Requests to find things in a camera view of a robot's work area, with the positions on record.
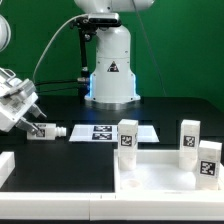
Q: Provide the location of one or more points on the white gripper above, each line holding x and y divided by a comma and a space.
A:
17, 97

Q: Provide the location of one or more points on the white square table top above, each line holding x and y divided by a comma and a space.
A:
155, 171

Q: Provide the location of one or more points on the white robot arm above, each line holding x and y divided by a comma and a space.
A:
111, 86

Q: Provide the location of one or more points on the white side fence block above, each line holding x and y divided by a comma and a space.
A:
7, 165

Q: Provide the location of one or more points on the white base tag plate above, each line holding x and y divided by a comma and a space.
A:
108, 133

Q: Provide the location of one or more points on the white front fence bar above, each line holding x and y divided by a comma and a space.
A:
207, 206

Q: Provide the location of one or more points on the black camera stand pole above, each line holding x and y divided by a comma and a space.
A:
85, 74

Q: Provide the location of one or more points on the black camera on stand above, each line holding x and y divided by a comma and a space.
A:
93, 21

